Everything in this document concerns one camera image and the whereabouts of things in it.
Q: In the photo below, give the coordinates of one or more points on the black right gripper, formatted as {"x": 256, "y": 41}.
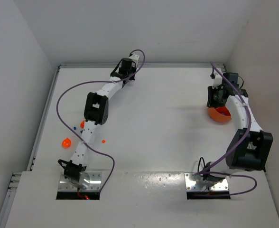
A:
{"x": 216, "y": 99}

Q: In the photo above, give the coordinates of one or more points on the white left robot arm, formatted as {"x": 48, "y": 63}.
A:
{"x": 96, "y": 112}

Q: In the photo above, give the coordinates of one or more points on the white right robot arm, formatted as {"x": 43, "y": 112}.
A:
{"x": 250, "y": 146}

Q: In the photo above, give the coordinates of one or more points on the orange round sorting container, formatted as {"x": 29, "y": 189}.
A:
{"x": 215, "y": 114}

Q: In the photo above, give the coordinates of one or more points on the orange round lego upper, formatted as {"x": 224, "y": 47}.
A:
{"x": 82, "y": 124}

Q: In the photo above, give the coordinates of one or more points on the orange round lego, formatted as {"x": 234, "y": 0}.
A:
{"x": 82, "y": 124}
{"x": 66, "y": 143}

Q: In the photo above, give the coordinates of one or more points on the orange round lego lower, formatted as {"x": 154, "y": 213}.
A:
{"x": 66, "y": 143}

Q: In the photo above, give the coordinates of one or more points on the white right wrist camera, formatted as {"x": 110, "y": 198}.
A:
{"x": 217, "y": 80}

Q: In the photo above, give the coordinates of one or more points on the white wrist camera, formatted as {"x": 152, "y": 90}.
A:
{"x": 135, "y": 59}
{"x": 217, "y": 80}

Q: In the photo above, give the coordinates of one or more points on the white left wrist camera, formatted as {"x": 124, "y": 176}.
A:
{"x": 135, "y": 59}

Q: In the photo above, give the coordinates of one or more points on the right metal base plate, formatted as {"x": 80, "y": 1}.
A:
{"x": 195, "y": 183}

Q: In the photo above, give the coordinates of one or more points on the metal base plate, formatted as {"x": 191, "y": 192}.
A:
{"x": 195, "y": 183}
{"x": 88, "y": 181}

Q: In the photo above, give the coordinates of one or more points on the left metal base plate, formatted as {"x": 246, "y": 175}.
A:
{"x": 88, "y": 181}

